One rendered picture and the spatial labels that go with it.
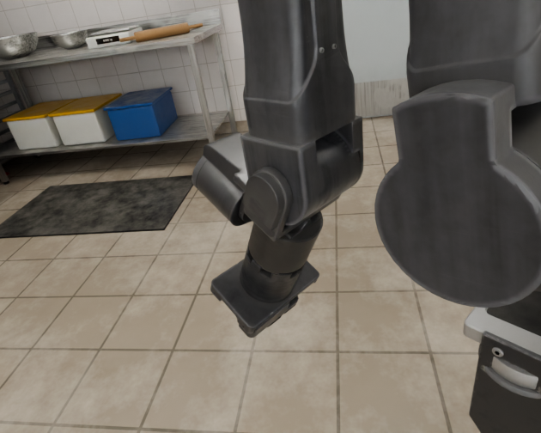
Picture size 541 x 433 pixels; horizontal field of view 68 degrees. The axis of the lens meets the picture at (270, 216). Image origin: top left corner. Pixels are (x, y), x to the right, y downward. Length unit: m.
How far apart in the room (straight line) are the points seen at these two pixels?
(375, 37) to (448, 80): 3.23
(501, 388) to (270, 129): 0.32
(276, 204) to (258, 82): 0.08
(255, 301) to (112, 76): 3.56
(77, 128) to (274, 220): 3.18
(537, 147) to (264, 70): 0.15
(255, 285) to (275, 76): 0.21
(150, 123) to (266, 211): 2.87
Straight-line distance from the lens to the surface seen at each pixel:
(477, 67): 0.19
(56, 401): 1.66
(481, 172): 0.17
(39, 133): 3.62
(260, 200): 0.28
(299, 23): 0.25
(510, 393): 0.46
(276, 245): 0.33
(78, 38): 3.49
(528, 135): 0.20
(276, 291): 0.39
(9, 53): 3.60
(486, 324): 0.43
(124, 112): 3.18
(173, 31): 3.01
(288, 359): 1.46
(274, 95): 0.26
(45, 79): 4.22
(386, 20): 3.41
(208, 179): 0.37
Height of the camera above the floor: 1.12
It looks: 30 degrees down
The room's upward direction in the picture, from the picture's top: 9 degrees counter-clockwise
